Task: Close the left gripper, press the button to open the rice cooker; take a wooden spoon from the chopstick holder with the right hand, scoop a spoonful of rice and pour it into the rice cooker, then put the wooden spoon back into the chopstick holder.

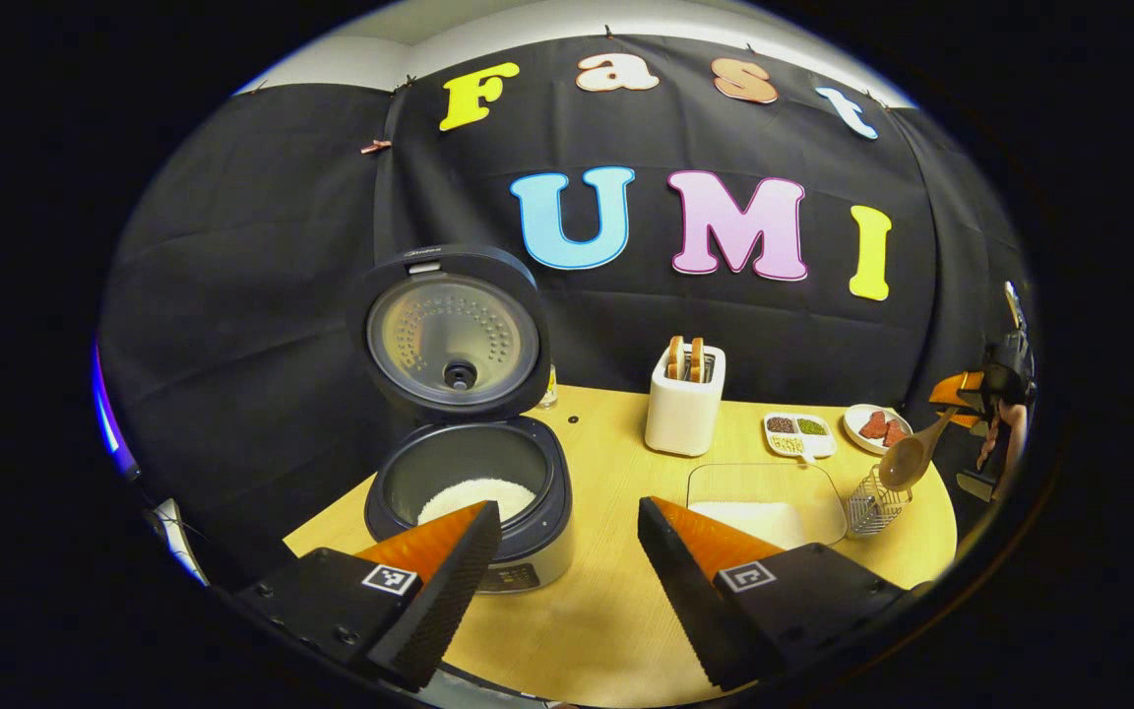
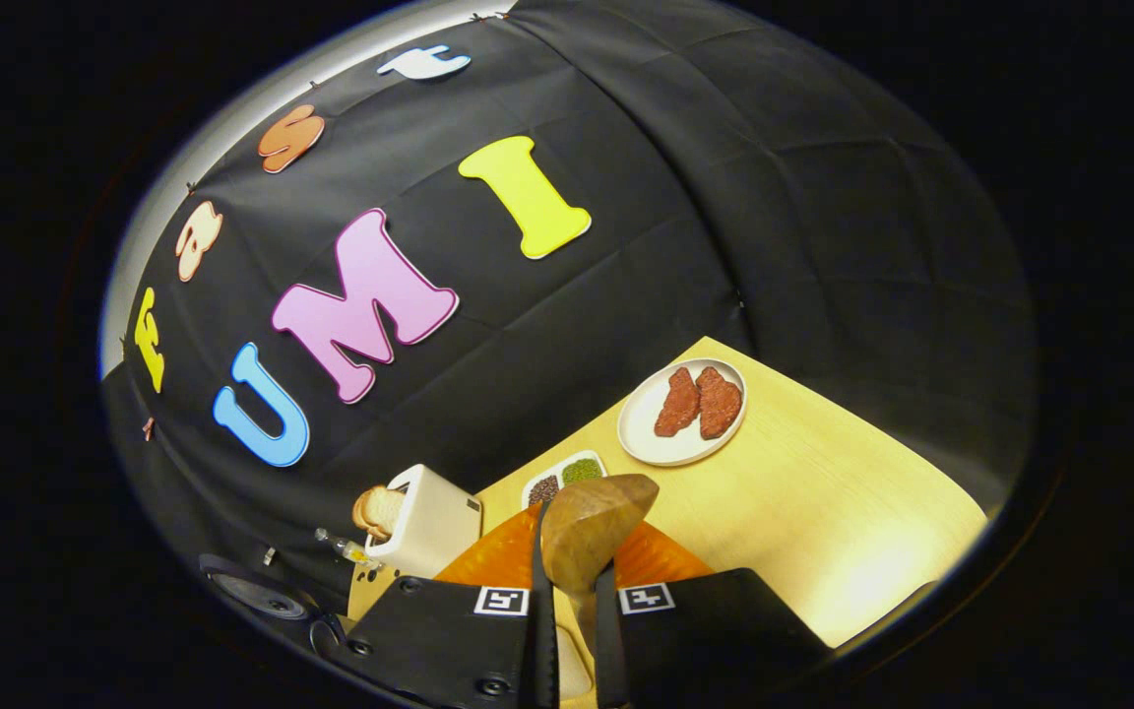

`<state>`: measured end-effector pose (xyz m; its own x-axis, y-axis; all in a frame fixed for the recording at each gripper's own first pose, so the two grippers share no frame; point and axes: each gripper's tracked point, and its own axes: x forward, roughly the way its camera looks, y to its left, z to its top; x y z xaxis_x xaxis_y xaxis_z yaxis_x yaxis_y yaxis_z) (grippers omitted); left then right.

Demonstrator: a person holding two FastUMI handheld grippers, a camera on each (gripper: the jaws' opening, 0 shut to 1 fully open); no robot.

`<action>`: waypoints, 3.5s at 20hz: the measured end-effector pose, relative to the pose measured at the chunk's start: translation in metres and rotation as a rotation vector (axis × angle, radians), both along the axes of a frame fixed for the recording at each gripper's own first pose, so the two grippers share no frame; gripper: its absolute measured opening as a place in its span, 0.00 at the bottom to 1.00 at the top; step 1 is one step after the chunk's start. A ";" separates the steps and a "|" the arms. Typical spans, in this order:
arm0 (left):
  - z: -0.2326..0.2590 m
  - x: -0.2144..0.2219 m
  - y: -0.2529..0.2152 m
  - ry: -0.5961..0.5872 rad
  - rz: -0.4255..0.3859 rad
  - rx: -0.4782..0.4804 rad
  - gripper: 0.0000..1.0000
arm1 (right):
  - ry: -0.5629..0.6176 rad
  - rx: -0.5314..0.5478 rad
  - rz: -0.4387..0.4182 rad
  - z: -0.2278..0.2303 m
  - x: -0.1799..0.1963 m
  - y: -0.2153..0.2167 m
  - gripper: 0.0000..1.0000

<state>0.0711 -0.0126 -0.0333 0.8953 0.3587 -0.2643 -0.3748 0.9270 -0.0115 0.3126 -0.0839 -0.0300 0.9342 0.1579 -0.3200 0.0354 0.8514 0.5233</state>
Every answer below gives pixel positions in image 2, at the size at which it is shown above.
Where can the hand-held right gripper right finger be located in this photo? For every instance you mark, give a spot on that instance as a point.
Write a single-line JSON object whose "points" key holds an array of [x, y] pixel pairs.
{"points": [[609, 640]]}

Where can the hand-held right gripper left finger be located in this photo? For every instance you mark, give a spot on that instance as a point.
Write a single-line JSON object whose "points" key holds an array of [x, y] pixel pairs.
{"points": [[545, 611]]}

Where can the wooden spoon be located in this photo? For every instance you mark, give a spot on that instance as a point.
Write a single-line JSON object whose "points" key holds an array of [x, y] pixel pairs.
{"points": [[592, 522]]}

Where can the black rice cooker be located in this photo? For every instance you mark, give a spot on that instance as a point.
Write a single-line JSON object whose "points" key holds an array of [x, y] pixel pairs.
{"points": [[262, 594]]}

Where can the white toaster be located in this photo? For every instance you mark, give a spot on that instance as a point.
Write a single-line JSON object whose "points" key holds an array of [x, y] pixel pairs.
{"points": [[434, 527]]}

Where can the white divided grain dish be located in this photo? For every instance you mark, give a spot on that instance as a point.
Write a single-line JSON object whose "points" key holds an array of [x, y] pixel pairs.
{"points": [[567, 473]]}

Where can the toasted bread slice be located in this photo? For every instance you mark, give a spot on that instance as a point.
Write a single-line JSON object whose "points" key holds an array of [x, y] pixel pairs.
{"points": [[378, 512]]}

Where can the white round plate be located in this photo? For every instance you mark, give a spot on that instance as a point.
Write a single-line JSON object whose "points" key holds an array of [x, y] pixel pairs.
{"points": [[641, 428]]}

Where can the small glass bottle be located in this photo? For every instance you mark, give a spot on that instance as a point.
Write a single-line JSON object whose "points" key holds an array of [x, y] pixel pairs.
{"points": [[346, 548]]}

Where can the red meat piece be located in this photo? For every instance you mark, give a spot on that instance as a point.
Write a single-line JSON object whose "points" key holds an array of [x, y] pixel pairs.
{"points": [[677, 404], [720, 402]]}

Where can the black backdrop cloth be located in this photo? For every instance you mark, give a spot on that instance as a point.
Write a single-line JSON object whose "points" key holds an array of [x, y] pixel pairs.
{"points": [[774, 197]]}

